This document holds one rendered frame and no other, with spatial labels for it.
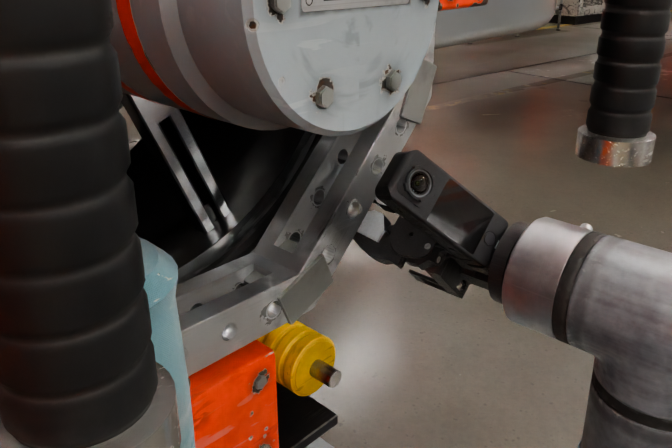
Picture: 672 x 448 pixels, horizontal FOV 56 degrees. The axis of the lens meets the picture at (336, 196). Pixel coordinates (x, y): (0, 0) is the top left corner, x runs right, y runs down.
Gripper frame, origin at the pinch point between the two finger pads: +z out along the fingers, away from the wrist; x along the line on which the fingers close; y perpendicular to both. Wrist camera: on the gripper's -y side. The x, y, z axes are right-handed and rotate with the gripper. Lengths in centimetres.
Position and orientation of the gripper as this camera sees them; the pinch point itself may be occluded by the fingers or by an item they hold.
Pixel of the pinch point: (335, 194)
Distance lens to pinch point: 63.9
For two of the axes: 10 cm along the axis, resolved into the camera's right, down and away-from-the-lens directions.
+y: 4.9, 4.7, 7.4
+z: -7.3, -2.5, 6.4
